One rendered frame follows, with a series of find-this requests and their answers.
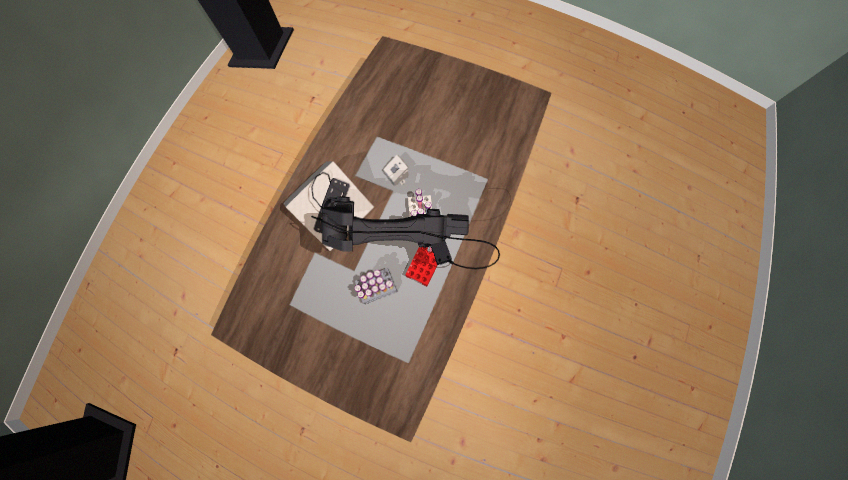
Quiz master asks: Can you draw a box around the grey bench mat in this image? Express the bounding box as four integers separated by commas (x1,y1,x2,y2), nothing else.
290,137,488,363

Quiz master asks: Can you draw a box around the red tube rack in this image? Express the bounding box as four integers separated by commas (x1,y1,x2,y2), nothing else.
406,247,437,286

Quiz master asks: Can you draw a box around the white tube rack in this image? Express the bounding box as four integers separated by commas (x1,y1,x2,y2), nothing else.
408,195,432,217

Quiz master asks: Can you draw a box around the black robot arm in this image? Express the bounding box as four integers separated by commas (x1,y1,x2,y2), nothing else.
314,178,469,265

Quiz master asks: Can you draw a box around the cream square panel with done button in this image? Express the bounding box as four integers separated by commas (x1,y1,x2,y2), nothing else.
383,155,409,186

